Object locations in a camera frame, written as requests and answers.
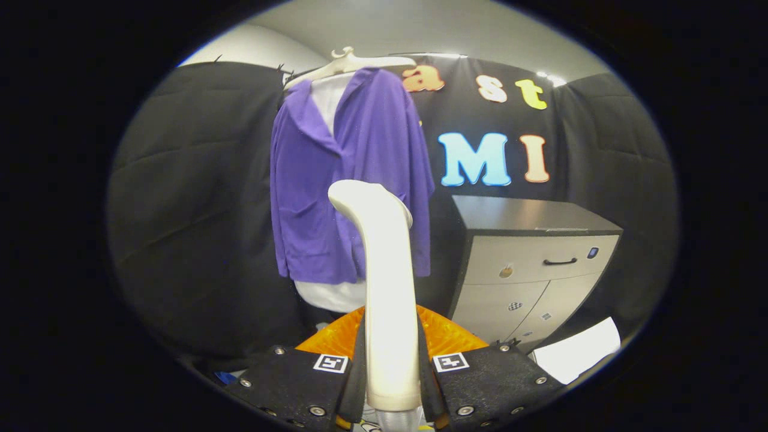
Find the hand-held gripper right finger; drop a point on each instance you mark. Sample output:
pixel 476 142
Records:
pixel 492 384

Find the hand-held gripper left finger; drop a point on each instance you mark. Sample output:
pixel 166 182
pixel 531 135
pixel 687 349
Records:
pixel 294 384

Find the white garment steamer head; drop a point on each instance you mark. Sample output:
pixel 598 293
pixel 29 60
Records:
pixel 390 288

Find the purple jacket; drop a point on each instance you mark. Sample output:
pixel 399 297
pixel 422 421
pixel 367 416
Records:
pixel 312 198

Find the white clothes hanger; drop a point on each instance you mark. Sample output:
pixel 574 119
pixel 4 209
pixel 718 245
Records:
pixel 348 63

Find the small blue object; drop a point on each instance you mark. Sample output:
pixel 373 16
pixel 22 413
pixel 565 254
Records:
pixel 225 378

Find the white paper sheet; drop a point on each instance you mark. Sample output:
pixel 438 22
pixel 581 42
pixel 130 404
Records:
pixel 576 354

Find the white ironing pad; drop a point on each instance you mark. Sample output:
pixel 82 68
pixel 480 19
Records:
pixel 327 297

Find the grey cabinet with dark top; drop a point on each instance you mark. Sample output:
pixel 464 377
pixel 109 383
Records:
pixel 528 258

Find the ceiling light panel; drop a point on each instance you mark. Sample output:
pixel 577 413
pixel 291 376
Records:
pixel 555 79

